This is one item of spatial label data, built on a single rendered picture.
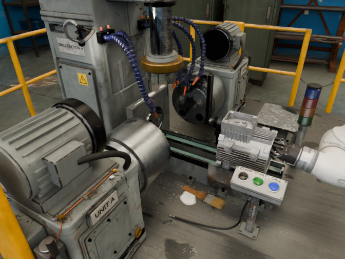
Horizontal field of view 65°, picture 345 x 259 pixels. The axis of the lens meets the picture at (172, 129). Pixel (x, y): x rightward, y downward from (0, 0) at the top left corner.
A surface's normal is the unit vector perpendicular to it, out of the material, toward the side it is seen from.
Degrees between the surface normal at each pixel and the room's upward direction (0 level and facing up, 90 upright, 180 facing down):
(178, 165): 90
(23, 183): 90
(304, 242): 0
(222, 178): 90
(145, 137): 32
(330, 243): 0
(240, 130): 92
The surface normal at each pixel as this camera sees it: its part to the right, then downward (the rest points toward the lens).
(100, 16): 0.86, 0.25
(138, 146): 0.49, -0.54
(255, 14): -0.44, 0.48
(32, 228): -0.01, -0.85
